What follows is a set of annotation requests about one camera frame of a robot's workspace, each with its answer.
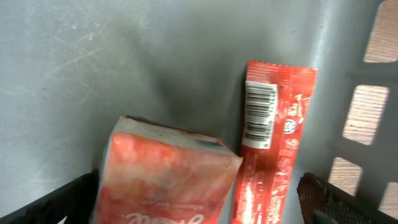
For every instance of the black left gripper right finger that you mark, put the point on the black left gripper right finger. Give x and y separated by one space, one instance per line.
322 202

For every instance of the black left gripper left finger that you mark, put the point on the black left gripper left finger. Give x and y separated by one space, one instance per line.
73 203

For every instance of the red tissue pack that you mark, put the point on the red tissue pack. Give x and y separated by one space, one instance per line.
153 174

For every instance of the red stick sachet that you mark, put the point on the red stick sachet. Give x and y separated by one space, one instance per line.
277 98

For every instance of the dark grey plastic basket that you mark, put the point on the dark grey plastic basket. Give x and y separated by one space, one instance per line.
70 69

